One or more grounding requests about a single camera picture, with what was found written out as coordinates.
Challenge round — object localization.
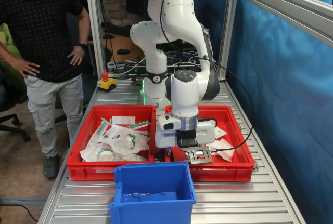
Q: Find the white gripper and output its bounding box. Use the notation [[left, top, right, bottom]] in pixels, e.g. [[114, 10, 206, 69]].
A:
[[155, 118, 217, 162]]

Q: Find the man's left forearm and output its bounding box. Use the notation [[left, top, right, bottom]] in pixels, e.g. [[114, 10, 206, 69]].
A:
[[77, 13, 91, 49]]

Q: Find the man's right forearm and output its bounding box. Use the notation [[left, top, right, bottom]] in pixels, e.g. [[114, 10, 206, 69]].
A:
[[0, 42, 23, 66]]

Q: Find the yellow emergency stop button box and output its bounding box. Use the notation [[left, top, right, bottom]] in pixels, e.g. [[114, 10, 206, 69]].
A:
[[97, 72, 117, 94]]

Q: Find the man's left hand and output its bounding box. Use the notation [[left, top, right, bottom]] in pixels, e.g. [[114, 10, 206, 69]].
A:
[[67, 46, 84, 67]]

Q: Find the man's right hand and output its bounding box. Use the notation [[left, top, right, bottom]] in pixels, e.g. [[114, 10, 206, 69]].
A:
[[14, 58, 41, 80]]

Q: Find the printed paper pouch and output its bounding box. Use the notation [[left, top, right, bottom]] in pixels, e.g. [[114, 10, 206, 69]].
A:
[[121, 152, 148, 162]]

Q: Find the long narrow syringe packet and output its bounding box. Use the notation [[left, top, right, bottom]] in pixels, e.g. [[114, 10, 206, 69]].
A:
[[129, 120, 151, 130]]

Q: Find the white wrapped gauze bandage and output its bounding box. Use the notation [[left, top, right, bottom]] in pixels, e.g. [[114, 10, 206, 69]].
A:
[[215, 138, 236, 162], [207, 142, 222, 156]]

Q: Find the flat printed Fuhrmann gauze packet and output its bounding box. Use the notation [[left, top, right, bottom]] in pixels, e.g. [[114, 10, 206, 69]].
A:
[[214, 127, 227, 139]]

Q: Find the flat printed white packet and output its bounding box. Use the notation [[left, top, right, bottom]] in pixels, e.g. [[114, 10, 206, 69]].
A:
[[111, 116, 136, 125]]

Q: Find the blue plastic storage bin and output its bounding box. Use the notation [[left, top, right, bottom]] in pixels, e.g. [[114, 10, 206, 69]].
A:
[[109, 161, 197, 224]]

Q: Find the pouch with small black parts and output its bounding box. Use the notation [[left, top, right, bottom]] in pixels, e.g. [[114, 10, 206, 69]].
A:
[[102, 124, 131, 144]]

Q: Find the red crate with gauze packs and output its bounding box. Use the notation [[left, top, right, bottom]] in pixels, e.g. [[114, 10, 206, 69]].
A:
[[165, 104, 255, 182]]

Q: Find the packaged green syringe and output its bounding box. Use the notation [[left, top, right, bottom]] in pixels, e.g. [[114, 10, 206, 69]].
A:
[[94, 117, 113, 138]]

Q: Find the red crate with mixed supplies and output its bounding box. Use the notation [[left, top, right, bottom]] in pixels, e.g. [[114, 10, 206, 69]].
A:
[[66, 104, 157, 181]]

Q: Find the wooden desk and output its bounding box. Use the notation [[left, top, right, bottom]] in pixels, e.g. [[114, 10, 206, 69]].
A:
[[101, 33, 146, 65]]

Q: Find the blue fabric backdrop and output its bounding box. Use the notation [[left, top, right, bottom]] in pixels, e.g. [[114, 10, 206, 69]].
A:
[[192, 0, 333, 224]]

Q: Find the black office chair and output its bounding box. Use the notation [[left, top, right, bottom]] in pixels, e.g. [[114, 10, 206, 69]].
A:
[[0, 62, 31, 143]]

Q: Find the man in black shirt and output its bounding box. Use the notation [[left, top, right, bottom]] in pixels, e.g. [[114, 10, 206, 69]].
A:
[[0, 0, 91, 180]]

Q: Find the green printed banner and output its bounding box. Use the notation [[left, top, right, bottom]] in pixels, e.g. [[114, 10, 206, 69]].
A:
[[0, 23, 27, 89]]

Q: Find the wrist camera with metal mount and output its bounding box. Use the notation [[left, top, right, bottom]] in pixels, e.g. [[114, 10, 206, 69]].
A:
[[176, 129, 213, 164]]

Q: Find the clear filter with green ring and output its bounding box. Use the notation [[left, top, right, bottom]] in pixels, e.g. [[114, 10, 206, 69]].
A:
[[114, 130, 151, 156]]

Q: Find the black camera cable on arm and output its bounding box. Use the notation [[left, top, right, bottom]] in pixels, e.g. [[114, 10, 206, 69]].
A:
[[160, 0, 254, 154]]

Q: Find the thin bent wire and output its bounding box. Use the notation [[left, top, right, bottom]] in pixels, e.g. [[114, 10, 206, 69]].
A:
[[126, 192, 167, 202]]

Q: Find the pouched filter with green ring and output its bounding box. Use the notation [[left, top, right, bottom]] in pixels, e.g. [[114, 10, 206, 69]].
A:
[[80, 143, 123, 162]]

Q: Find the black floor cable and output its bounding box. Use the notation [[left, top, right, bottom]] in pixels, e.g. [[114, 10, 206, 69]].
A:
[[0, 203, 40, 223]]

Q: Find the grey floor cable cover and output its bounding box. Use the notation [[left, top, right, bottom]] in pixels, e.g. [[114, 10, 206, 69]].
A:
[[0, 196, 48, 206]]

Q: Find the aluminium profile frame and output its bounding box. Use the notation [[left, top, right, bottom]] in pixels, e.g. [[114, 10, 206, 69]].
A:
[[84, 0, 333, 81]]

